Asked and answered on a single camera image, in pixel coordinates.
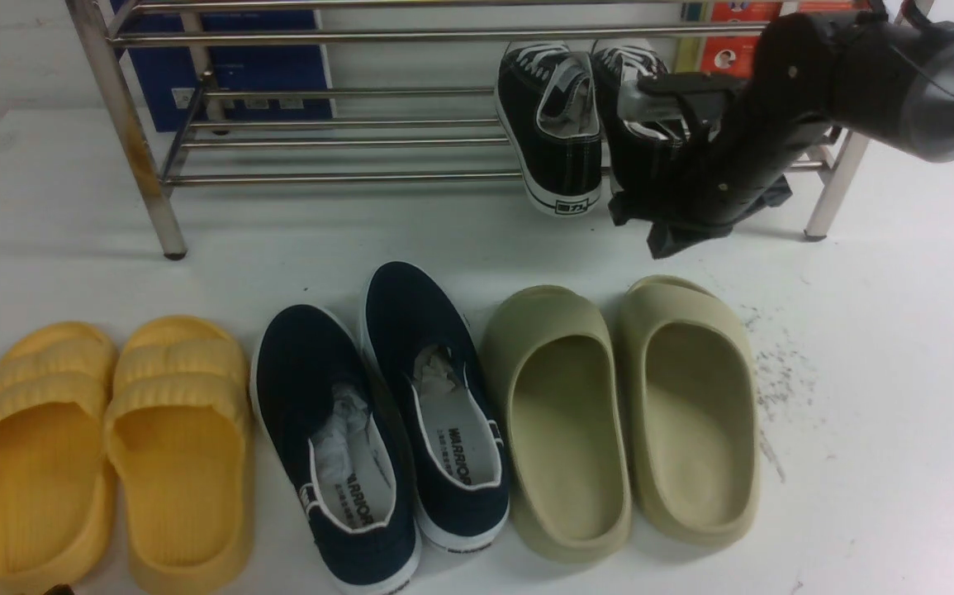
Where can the olive green slipper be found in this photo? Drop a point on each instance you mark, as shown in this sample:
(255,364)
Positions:
(548,362)
(689,382)

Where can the steel shoe rack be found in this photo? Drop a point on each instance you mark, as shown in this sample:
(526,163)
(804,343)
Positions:
(151,24)

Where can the yellow slipper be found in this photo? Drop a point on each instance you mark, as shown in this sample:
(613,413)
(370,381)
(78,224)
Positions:
(179,431)
(57,487)

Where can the left yellow slipper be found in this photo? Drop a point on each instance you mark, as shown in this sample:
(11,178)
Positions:
(57,487)

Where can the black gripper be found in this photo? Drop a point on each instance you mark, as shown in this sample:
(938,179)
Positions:
(715,179)

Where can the left navy slip-on shoe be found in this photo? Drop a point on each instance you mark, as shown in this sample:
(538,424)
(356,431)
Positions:
(312,396)

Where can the right yellow slipper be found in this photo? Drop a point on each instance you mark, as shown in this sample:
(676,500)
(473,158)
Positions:
(179,431)

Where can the navy slip-on shoe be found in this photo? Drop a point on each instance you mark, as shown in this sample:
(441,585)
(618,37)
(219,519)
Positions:
(421,348)
(312,396)

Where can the blue box behind rack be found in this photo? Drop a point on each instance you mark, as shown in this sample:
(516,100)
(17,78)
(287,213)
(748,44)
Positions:
(168,77)

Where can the right navy slip-on shoe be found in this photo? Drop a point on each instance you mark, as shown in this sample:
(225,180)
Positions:
(421,348)

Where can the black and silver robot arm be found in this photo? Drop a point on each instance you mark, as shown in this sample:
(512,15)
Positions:
(894,84)

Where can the black canvas sneaker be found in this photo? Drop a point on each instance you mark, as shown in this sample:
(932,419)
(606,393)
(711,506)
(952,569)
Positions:
(638,151)
(545,98)

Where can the right olive green slipper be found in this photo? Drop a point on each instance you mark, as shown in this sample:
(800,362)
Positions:
(689,382)

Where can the left olive green slipper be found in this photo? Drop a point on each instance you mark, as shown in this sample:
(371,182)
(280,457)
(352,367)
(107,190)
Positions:
(548,362)

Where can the red box behind rack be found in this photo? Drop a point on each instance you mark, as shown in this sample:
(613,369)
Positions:
(752,62)

